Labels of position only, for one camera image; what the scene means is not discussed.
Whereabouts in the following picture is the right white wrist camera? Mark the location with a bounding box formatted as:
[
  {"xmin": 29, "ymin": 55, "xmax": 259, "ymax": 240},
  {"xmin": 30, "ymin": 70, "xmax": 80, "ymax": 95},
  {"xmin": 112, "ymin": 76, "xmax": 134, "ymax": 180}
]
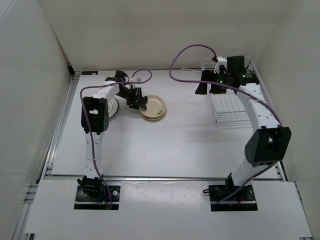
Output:
[{"xmin": 212, "ymin": 56, "xmax": 227, "ymax": 74}]

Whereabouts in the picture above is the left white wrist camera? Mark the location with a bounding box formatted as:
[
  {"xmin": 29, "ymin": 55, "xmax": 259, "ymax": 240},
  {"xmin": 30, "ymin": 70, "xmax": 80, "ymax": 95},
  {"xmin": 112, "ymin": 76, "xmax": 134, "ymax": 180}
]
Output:
[{"xmin": 131, "ymin": 77, "xmax": 142, "ymax": 84}]

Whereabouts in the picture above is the white plate green rim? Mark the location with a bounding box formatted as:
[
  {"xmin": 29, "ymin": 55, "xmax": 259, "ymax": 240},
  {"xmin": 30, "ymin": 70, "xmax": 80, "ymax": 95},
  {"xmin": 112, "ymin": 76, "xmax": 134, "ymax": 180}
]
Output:
[{"xmin": 108, "ymin": 97, "xmax": 120, "ymax": 119}]

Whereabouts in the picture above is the white wire dish rack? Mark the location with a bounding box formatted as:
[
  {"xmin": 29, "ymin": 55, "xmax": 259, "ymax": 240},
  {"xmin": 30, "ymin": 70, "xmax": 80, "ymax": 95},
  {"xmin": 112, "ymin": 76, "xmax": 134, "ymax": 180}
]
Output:
[{"xmin": 199, "ymin": 56, "xmax": 274, "ymax": 124}]

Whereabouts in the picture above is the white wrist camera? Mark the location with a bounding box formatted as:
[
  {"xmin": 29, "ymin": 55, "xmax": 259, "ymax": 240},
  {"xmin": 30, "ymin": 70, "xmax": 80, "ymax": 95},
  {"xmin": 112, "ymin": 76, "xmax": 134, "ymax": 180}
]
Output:
[
  {"xmin": 131, "ymin": 77, "xmax": 142, "ymax": 84},
  {"xmin": 212, "ymin": 56, "xmax": 227, "ymax": 74}
]

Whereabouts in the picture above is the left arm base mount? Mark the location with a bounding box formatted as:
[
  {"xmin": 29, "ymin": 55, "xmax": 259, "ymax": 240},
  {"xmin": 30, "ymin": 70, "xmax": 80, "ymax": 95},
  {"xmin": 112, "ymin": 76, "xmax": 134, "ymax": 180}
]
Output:
[{"xmin": 73, "ymin": 176, "xmax": 121, "ymax": 211}]

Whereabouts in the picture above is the metal rail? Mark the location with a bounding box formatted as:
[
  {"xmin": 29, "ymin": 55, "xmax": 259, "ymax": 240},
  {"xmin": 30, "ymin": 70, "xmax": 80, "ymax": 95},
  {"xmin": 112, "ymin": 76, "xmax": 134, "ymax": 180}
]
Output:
[{"xmin": 44, "ymin": 174, "xmax": 283, "ymax": 181}]

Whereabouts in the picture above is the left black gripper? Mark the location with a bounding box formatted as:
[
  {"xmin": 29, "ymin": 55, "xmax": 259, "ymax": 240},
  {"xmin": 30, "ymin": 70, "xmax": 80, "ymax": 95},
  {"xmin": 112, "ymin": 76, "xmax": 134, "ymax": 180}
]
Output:
[{"xmin": 116, "ymin": 86, "xmax": 147, "ymax": 111}]

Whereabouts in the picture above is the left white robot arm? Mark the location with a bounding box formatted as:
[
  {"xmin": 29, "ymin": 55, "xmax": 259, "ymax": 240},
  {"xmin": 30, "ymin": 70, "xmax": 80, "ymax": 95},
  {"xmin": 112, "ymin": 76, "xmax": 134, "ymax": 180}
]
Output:
[{"xmin": 78, "ymin": 70, "xmax": 148, "ymax": 200}]

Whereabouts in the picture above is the cream yellow plate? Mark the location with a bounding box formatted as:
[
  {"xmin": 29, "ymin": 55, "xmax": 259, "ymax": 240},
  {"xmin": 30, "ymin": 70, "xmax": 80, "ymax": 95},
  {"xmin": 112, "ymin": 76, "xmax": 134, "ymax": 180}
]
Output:
[{"xmin": 140, "ymin": 110, "xmax": 167, "ymax": 122}]

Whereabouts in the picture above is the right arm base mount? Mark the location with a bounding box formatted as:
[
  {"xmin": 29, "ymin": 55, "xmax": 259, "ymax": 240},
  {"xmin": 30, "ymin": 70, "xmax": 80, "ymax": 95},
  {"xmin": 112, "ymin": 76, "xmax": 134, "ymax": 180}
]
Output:
[{"xmin": 202, "ymin": 174, "xmax": 258, "ymax": 212}]

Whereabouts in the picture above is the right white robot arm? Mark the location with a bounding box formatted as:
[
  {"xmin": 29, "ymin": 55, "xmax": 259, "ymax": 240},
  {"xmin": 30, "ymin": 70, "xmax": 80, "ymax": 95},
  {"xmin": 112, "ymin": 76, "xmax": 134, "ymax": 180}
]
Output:
[{"xmin": 201, "ymin": 56, "xmax": 281, "ymax": 200}]

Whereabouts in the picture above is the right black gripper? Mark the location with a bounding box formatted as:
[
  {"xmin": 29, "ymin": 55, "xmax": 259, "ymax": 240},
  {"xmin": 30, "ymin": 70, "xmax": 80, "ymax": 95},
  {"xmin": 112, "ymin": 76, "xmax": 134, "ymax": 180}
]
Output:
[{"xmin": 195, "ymin": 70, "xmax": 233, "ymax": 95}]

